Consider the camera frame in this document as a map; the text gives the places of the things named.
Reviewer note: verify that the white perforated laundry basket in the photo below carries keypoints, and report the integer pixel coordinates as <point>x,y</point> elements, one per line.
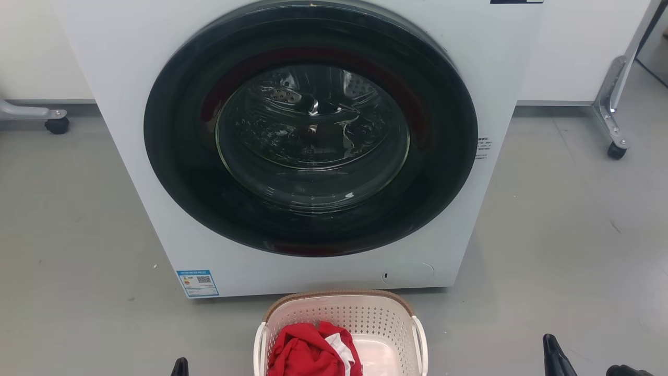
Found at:
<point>355,313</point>

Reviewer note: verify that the white garment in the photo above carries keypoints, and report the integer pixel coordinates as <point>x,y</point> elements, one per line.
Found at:
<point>340,347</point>

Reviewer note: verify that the red garment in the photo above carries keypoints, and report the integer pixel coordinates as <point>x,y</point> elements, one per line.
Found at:
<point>297,352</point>

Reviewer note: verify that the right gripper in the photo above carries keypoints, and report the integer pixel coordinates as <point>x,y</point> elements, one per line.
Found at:
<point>629,371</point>

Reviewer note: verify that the blue energy label sticker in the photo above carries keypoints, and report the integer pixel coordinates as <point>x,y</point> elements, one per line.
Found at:
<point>198,283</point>

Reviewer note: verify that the white front-load washing machine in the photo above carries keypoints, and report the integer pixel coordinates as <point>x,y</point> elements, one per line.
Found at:
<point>125,156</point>

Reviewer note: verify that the round black washing machine door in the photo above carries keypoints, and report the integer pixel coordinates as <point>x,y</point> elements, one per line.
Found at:
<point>175,156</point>

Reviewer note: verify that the silver frame leg with caster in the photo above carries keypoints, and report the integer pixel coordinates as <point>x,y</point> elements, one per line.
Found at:
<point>608,104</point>

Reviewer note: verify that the grey frame leg with caster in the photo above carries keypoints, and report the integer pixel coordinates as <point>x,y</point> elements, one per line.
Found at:
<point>31,113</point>

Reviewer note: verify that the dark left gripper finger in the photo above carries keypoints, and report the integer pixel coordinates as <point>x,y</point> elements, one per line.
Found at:
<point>180,368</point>

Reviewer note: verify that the round white filter cover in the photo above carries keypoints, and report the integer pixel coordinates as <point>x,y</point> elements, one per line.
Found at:
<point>408,273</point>

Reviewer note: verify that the small printed text sticker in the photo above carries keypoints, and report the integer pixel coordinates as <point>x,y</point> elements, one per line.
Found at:
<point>483,148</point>

